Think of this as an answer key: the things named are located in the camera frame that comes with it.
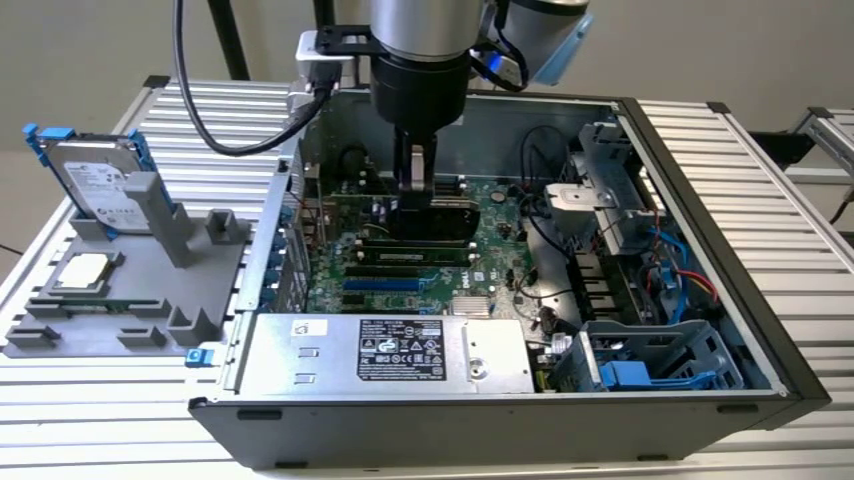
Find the silver chipset heat sink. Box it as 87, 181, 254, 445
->
452, 295, 496, 319

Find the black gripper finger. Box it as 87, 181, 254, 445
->
392, 127, 441, 239

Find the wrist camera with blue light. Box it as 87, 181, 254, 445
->
469, 45, 534, 95

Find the blue expansion slot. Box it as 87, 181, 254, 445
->
342, 278, 430, 295

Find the grey parts rack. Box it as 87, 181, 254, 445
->
0, 172, 254, 361

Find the hard disk in blue carrier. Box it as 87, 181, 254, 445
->
22, 124, 161, 239

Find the grey-blue plastic disk bay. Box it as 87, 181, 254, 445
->
553, 319, 748, 394

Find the green RAM stick on rack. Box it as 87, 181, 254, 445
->
59, 298, 165, 312

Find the green motherboard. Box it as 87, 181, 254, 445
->
301, 174, 569, 351

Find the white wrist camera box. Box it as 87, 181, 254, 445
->
295, 29, 358, 77

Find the silver metal drive cage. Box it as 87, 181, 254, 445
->
544, 122, 670, 257

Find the blue data wire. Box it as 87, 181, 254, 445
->
645, 224, 696, 324

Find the blue plastic bay clip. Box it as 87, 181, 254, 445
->
598, 362, 654, 392

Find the silver power supply unit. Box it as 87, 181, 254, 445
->
237, 313, 540, 396

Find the open grey PC case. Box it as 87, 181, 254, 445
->
187, 81, 835, 471

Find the black expansion slot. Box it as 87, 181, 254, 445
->
345, 266, 424, 280

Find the silver CPU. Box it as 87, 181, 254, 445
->
51, 253, 117, 291

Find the aluminium side table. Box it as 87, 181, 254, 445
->
780, 106, 854, 187

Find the red and yellow wire bundle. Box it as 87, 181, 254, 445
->
678, 268, 721, 302

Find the green graphics card black shroud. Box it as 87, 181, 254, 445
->
303, 164, 484, 251

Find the green RAM stick in slot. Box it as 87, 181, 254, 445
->
364, 251, 469, 265

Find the thick black camera cable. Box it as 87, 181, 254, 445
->
171, 0, 334, 157

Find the black power cable loop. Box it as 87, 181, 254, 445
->
518, 124, 577, 221

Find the black stand pole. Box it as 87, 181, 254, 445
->
314, 0, 341, 31
206, 0, 254, 81

